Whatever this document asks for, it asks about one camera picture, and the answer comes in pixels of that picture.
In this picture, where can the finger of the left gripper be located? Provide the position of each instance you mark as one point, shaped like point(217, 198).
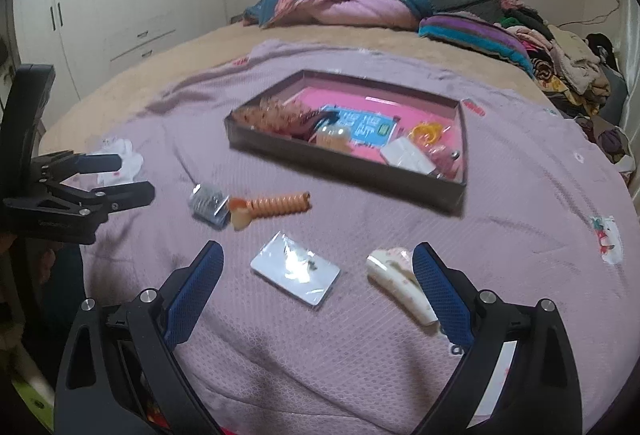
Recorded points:
point(64, 164)
point(57, 197)

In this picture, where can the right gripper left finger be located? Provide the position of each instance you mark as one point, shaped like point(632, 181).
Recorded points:
point(119, 374)

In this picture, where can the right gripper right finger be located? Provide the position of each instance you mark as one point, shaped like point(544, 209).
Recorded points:
point(541, 394)

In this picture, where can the white earring card packet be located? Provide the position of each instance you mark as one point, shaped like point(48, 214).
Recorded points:
point(295, 270)

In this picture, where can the maroon hair claw clip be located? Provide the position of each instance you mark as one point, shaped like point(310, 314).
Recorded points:
point(310, 122)

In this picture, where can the pink fluffy strawberry clip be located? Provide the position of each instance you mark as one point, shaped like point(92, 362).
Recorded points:
point(447, 161)

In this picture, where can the clear plastic jewelry packet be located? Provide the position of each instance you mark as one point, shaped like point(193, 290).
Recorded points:
point(402, 153)

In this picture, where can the yellow rings plastic bag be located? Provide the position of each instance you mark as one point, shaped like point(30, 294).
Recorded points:
point(427, 134)

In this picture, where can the tan bed blanket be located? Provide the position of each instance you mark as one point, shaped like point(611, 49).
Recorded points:
point(131, 90)

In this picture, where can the purple patterned quilt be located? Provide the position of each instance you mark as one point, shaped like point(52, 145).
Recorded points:
point(545, 215)

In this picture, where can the dark cardboard tray box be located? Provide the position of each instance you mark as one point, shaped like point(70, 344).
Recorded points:
point(437, 193)

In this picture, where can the pink blue book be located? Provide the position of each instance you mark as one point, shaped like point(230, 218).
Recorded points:
point(374, 120)

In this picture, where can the navy pink folded duvet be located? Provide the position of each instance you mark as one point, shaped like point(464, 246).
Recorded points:
point(393, 14)

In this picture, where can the pile of folded clothes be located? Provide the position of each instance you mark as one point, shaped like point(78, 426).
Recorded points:
point(579, 76)

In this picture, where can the striped purple teal pillow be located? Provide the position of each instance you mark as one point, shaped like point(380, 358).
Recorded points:
point(475, 34)

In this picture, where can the cream pleated curtain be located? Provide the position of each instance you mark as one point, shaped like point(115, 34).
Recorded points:
point(628, 54)

